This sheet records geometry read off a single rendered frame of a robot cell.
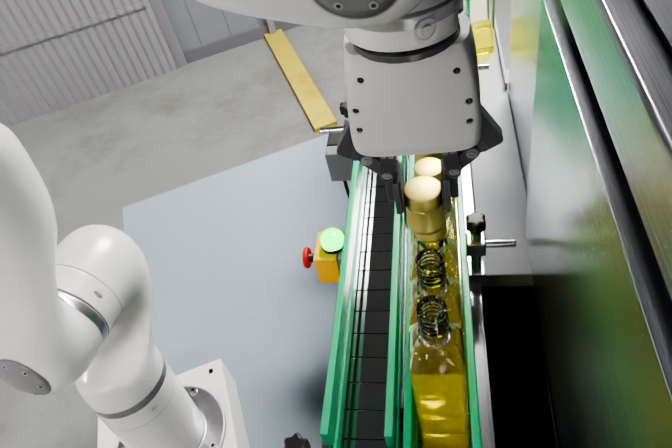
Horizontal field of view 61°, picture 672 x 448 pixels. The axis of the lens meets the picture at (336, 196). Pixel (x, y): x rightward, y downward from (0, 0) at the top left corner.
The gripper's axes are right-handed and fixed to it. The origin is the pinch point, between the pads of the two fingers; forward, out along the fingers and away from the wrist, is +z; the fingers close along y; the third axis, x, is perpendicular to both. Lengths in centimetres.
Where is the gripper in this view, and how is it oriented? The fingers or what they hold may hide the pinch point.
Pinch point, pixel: (422, 186)
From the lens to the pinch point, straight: 50.5
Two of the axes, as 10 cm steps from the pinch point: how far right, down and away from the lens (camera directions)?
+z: 1.8, 7.0, 6.9
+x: -1.0, 7.1, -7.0
